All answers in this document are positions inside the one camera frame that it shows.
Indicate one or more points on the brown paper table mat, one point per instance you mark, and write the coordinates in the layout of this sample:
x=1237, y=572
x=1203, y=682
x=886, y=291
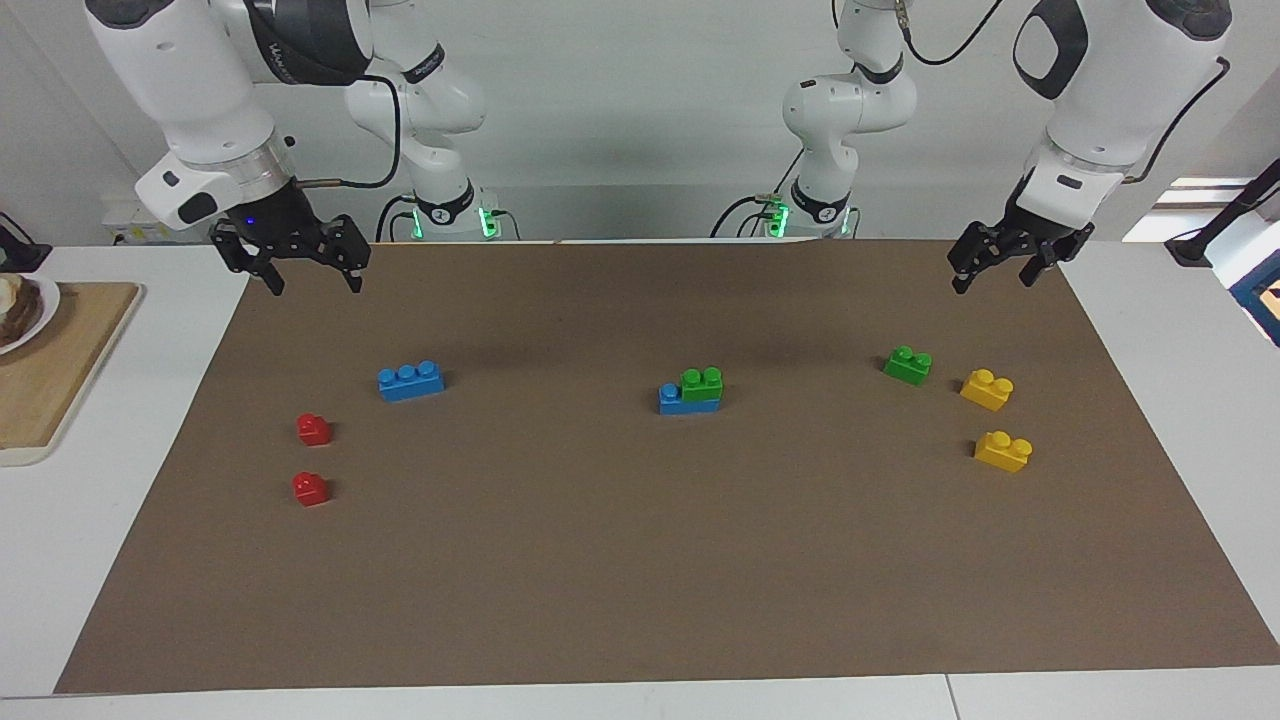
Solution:
x=640, y=550

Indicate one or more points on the blue three-stud toy brick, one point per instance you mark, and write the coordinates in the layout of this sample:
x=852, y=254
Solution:
x=672, y=400
x=410, y=385

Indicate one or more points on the wooden cutting board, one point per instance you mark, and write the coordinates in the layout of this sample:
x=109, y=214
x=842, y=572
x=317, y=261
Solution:
x=70, y=380

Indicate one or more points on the white and blue box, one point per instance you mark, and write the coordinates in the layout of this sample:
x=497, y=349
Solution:
x=1250, y=255

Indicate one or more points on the white plate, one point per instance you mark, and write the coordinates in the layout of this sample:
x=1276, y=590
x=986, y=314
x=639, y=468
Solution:
x=48, y=305

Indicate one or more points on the black clamp stand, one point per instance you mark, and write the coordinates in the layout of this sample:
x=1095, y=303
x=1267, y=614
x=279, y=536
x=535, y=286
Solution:
x=25, y=258

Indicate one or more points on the white power strip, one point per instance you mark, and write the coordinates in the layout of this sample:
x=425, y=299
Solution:
x=125, y=225

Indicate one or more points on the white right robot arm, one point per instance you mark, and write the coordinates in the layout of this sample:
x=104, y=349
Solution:
x=200, y=90

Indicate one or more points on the yellow two-stud toy brick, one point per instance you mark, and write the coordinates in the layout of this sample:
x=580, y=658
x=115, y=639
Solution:
x=1003, y=453
x=987, y=392

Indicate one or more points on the brown bread slices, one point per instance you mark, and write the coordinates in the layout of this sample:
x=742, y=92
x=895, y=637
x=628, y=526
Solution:
x=18, y=310

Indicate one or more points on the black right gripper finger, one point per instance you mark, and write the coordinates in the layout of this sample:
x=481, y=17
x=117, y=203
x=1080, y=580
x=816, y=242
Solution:
x=348, y=245
x=238, y=250

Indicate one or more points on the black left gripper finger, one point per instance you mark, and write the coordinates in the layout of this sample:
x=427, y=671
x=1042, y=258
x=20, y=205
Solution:
x=975, y=250
x=1055, y=250

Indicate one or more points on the green two-stud toy brick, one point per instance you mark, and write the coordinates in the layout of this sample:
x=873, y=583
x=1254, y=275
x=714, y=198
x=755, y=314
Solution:
x=702, y=385
x=908, y=368

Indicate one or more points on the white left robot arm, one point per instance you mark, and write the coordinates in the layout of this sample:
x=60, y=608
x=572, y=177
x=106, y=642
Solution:
x=1110, y=90

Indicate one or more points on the red one-stud toy brick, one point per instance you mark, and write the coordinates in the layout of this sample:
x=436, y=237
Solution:
x=311, y=490
x=314, y=431

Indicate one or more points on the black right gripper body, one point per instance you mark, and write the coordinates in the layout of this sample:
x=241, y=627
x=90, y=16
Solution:
x=280, y=225

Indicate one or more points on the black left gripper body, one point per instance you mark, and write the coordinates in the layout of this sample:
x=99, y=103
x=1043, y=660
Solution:
x=1035, y=235

